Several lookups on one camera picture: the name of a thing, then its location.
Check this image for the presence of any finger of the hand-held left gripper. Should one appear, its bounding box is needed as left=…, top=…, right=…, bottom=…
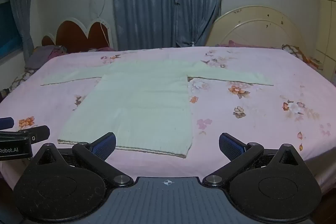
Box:
left=0, top=117, right=14, bottom=130
left=18, top=125, right=50, bottom=146

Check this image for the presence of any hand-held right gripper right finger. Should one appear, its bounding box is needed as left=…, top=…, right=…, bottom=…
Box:
left=202, top=133, right=306, bottom=188

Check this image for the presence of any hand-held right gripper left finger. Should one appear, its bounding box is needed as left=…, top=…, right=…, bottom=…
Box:
left=34, top=132, right=133, bottom=188

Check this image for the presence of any white towel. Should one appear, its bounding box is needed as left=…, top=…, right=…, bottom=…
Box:
left=40, top=60, right=274, bottom=159

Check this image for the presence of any pile of clothes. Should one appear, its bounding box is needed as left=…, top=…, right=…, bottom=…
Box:
left=26, top=45, right=69, bottom=70

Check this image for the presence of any pink floral bedsheet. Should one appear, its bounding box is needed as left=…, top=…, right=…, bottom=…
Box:
left=0, top=46, right=336, bottom=195

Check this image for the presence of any patterned bedding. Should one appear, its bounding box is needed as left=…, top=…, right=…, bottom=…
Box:
left=0, top=69, right=38, bottom=99

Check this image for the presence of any pink cloth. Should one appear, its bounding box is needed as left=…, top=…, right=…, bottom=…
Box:
left=88, top=47, right=116, bottom=53

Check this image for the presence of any pink pillow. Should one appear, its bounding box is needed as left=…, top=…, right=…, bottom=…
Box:
left=215, top=40, right=277, bottom=49

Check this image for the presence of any brown heart-shaped headboard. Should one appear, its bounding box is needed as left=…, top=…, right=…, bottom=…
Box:
left=41, top=18, right=117, bottom=54

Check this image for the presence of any window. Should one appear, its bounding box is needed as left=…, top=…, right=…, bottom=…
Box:
left=0, top=0, right=25, bottom=60

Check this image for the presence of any patterned blanket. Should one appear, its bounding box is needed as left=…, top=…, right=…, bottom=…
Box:
left=281, top=44, right=325, bottom=71

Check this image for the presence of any narrow blue curtain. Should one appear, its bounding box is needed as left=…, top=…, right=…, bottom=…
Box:
left=7, top=0, right=36, bottom=62

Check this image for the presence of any cream round headboard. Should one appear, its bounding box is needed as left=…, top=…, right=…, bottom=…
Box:
left=205, top=5, right=307, bottom=50

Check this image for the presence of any cream wardrobe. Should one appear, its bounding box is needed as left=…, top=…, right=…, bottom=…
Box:
left=314, top=0, right=336, bottom=81

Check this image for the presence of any wide blue curtain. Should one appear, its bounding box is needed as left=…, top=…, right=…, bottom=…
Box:
left=112, top=0, right=229, bottom=51

